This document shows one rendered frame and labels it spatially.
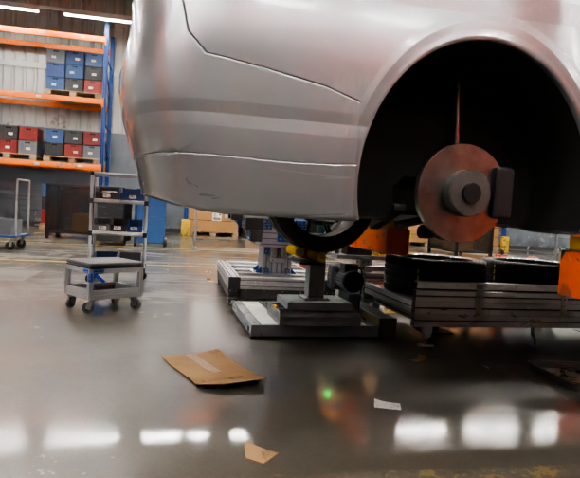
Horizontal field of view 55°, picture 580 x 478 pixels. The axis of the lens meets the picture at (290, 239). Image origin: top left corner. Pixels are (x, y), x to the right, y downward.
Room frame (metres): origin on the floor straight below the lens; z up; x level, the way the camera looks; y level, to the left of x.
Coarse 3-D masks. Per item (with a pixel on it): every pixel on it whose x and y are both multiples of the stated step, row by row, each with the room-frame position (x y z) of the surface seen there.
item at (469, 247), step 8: (488, 232) 11.41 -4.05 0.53; (432, 240) 12.25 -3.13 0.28; (440, 240) 11.91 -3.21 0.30; (480, 240) 11.38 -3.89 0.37; (488, 240) 11.41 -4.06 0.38; (440, 248) 11.89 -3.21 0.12; (448, 248) 11.53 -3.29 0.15; (456, 248) 11.26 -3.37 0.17; (464, 248) 11.30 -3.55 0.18; (472, 248) 11.34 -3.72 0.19; (480, 248) 11.38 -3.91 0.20; (488, 248) 11.42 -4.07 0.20; (488, 256) 11.46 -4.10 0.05
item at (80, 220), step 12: (48, 192) 9.90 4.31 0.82; (60, 192) 9.93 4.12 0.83; (72, 192) 9.96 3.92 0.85; (84, 192) 10.00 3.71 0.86; (48, 204) 9.90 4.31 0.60; (60, 204) 9.93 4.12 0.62; (72, 204) 9.96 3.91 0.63; (84, 204) 10.00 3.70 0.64; (48, 216) 9.90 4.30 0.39; (60, 216) 9.93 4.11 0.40; (72, 216) 9.96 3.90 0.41; (84, 216) 10.00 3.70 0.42; (48, 228) 9.90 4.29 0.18; (60, 228) 9.93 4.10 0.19; (72, 228) 9.96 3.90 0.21; (84, 228) 10.00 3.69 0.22
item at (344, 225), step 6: (294, 222) 3.27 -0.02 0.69; (342, 222) 3.55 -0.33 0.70; (348, 222) 3.45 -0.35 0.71; (354, 222) 3.36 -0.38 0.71; (306, 228) 3.50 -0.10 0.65; (324, 228) 3.52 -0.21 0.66; (336, 228) 3.53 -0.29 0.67; (342, 228) 3.44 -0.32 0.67; (348, 228) 3.36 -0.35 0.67; (306, 234) 3.29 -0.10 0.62; (312, 234) 3.53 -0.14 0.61; (318, 234) 3.52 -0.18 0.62; (324, 234) 3.48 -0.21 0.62; (330, 234) 3.42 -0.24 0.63; (336, 234) 3.34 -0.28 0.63; (342, 234) 3.34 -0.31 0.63
